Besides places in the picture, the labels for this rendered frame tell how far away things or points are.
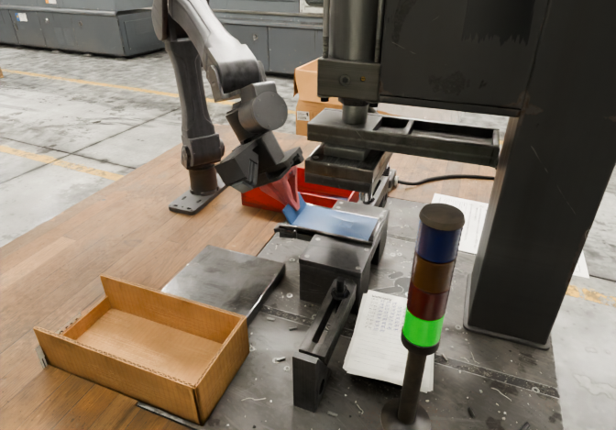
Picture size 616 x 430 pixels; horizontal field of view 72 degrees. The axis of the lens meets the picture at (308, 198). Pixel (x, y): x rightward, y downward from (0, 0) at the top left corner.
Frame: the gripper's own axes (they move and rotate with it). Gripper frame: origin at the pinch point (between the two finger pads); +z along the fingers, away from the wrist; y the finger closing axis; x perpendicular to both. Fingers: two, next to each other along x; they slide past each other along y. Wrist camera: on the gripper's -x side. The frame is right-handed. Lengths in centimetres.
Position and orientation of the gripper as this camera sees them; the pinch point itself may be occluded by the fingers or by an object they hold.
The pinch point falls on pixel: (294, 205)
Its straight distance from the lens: 76.6
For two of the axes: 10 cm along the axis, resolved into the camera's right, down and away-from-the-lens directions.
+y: 8.2, -2.6, -5.2
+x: 3.6, -4.8, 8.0
